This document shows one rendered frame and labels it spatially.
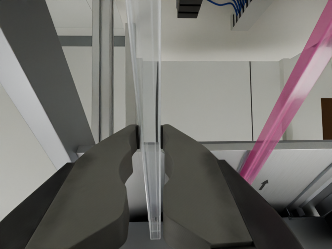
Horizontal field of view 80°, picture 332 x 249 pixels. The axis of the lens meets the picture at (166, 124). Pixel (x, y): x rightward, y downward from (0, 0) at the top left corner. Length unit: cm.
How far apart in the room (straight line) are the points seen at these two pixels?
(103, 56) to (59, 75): 29
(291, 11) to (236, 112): 143
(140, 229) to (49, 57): 26
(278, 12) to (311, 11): 9
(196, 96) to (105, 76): 155
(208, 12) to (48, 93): 53
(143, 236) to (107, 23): 43
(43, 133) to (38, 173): 202
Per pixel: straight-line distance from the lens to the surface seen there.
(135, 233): 34
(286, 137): 101
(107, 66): 48
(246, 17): 59
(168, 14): 63
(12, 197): 237
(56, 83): 19
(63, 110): 20
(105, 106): 46
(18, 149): 228
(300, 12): 73
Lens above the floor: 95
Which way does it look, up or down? 3 degrees down
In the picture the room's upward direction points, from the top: 179 degrees clockwise
